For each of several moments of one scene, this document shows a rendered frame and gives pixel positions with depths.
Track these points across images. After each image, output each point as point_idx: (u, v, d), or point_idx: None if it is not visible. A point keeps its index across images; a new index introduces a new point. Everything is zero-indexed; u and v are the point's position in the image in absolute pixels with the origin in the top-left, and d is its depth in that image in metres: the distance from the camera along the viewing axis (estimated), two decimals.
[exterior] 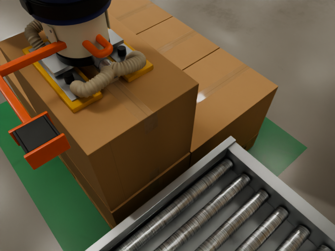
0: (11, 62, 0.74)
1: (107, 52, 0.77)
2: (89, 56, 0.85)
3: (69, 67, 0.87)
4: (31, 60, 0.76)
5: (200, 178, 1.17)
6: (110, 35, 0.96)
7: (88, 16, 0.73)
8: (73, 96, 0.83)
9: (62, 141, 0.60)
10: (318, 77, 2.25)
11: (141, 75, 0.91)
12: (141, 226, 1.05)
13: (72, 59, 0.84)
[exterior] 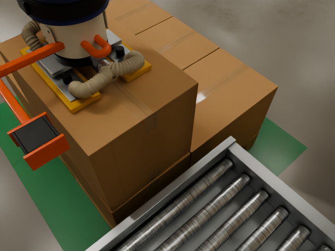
0: (9, 63, 0.74)
1: (106, 52, 0.77)
2: (88, 56, 0.85)
3: (67, 68, 0.87)
4: (29, 61, 0.76)
5: (200, 178, 1.17)
6: (108, 35, 0.96)
7: (85, 17, 0.73)
8: (72, 97, 0.82)
9: (62, 141, 0.60)
10: (318, 77, 2.25)
11: (139, 75, 0.91)
12: (141, 226, 1.05)
13: (70, 59, 0.84)
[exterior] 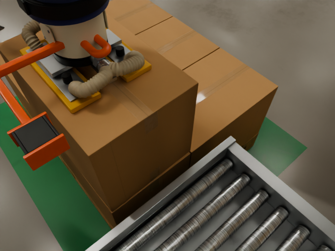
0: (9, 63, 0.74)
1: (106, 52, 0.77)
2: (88, 56, 0.85)
3: (67, 68, 0.87)
4: (29, 60, 0.76)
5: (200, 178, 1.17)
6: (108, 35, 0.96)
7: (85, 16, 0.73)
8: (72, 97, 0.82)
9: (62, 141, 0.60)
10: (318, 77, 2.25)
11: (139, 75, 0.91)
12: (141, 226, 1.05)
13: (70, 59, 0.84)
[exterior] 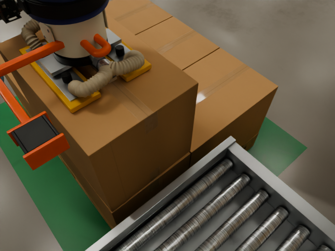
0: (8, 62, 0.73)
1: (106, 51, 0.77)
2: (87, 56, 0.84)
3: (67, 67, 0.87)
4: (29, 60, 0.75)
5: (200, 178, 1.17)
6: (108, 35, 0.95)
7: (85, 16, 0.72)
8: (72, 96, 0.82)
9: (62, 141, 0.59)
10: (318, 77, 2.25)
11: (139, 74, 0.91)
12: (141, 226, 1.05)
13: (69, 59, 0.84)
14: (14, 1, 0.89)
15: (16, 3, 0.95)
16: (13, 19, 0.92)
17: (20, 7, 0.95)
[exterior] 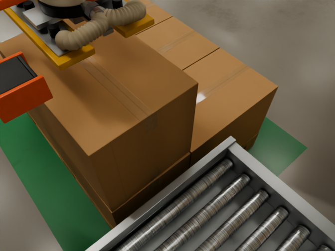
0: None
1: None
2: (79, 4, 0.71)
3: (55, 20, 0.74)
4: (6, 2, 0.62)
5: (200, 178, 1.17)
6: None
7: None
8: (60, 52, 0.69)
9: (41, 85, 0.46)
10: (318, 77, 2.25)
11: (140, 30, 0.78)
12: (141, 226, 1.05)
13: (57, 7, 0.71)
14: None
15: None
16: None
17: None
